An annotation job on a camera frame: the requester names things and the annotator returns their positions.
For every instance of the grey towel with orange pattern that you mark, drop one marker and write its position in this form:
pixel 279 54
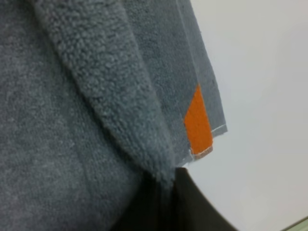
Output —
pixel 93 95

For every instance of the light green plastic tray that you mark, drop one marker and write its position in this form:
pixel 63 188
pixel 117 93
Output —
pixel 301 225

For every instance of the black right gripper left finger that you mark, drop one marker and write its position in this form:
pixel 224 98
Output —
pixel 150 208

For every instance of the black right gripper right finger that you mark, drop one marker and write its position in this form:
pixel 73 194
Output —
pixel 191 210

